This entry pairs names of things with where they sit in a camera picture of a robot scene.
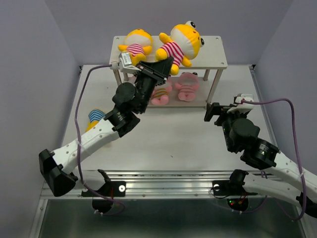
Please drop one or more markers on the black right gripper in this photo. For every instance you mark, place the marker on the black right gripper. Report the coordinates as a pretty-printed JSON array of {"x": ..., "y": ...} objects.
[{"x": 215, "y": 108}]

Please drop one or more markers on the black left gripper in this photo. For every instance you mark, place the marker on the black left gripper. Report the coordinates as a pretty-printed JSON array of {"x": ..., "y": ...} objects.
[{"x": 160, "y": 68}]

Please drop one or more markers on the pink toy orange striped shirt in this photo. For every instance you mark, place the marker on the pink toy orange striped shirt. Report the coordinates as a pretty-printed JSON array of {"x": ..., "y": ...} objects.
[{"x": 160, "y": 95}]

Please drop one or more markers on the yellow toy pink striped shirt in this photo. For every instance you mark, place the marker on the yellow toy pink striped shirt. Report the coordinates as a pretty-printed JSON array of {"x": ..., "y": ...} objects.
[{"x": 138, "y": 43}]

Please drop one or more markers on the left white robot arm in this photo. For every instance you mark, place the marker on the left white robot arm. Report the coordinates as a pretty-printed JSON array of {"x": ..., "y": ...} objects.
[{"x": 129, "y": 100}]

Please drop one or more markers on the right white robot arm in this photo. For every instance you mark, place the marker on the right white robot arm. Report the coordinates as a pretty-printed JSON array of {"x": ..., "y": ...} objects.
[{"x": 281, "y": 177}]

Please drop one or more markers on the white two-tier wooden shelf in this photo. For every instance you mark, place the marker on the white two-tier wooden shelf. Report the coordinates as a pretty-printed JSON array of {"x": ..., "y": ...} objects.
[{"x": 211, "y": 57}]

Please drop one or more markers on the yellow toy blue striped shirt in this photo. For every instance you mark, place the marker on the yellow toy blue striped shirt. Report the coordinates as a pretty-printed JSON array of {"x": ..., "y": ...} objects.
[{"x": 94, "y": 116}]

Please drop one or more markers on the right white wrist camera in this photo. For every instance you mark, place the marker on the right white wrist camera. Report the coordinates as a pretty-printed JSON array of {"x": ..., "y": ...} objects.
[{"x": 240, "y": 104}]

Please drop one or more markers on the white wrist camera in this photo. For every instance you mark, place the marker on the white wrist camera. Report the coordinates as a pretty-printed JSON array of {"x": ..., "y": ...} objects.
[
  {"x": 240, "y": 104},
  {"x": 124, "y": 64}
]

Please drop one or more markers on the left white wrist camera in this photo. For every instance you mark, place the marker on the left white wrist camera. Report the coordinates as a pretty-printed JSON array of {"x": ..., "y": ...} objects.
[{"x": 124, "y": 64}]

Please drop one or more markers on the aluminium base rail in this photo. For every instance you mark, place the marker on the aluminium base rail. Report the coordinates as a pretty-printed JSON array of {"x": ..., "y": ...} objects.
[{"x": 149, "y": 184}]

